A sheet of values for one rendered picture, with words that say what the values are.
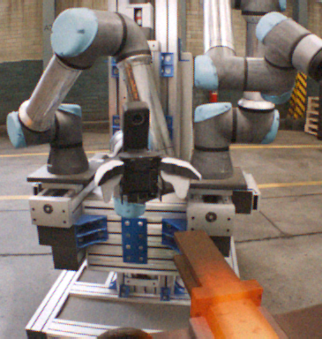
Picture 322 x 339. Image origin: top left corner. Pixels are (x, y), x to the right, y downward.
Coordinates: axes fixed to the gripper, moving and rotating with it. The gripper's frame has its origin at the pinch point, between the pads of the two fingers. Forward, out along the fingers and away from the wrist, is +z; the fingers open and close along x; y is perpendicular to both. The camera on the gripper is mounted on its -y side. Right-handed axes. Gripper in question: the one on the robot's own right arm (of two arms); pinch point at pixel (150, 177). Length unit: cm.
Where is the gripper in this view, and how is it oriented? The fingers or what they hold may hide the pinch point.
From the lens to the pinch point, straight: 51.0
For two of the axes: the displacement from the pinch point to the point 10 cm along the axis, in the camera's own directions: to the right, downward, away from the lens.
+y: 0.0, 9.6, 2.8
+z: 1.9, 2.8, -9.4
